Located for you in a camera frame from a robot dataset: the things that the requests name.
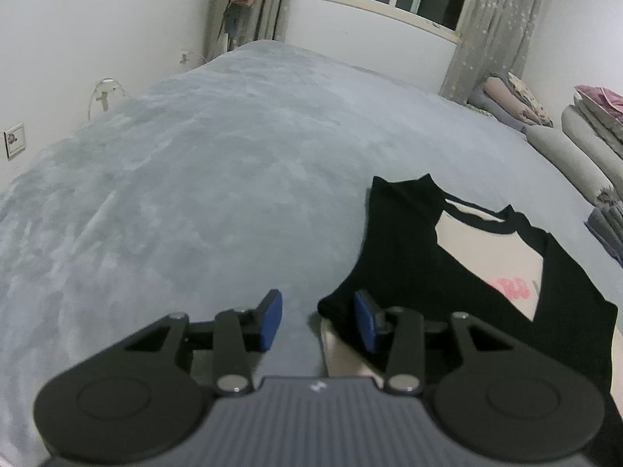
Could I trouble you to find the folded grey clothes stack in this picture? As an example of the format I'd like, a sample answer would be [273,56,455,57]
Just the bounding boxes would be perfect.
[583,196,623,269]

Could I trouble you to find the grey-blue bed blanket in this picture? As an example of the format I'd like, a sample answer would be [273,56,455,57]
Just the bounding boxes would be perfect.
[0,39,623,467]

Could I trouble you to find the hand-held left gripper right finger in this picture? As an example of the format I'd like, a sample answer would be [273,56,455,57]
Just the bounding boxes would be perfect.
[354,289,512,394]

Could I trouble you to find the beige shirt with black sleeves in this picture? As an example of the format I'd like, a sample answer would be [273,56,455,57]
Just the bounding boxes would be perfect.
[316,172,620,392]

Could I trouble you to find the rolled floral quilt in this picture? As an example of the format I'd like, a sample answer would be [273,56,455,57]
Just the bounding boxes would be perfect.
[466,71,554,133]

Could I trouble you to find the pile of folded bedding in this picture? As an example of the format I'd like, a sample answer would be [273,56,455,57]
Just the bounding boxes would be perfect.
[524,123,615,206]

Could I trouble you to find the grey patterned curtain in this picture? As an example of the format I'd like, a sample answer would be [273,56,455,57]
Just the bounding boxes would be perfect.
[439,0,550,104]
[252,0,299,46]

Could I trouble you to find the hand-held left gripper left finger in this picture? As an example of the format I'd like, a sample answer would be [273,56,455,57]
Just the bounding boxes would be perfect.
[124,288,284,395]

